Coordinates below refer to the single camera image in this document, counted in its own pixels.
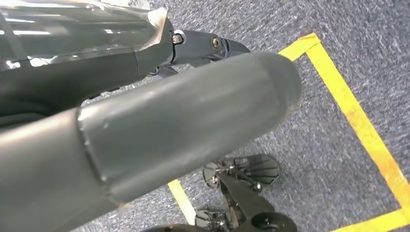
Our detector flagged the black robot leg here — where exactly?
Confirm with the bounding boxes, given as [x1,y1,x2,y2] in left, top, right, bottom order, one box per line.
[194,173,297,232]

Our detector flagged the yellow floor tape square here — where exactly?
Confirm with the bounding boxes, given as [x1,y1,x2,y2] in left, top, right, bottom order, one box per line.
[168,32,410,232]

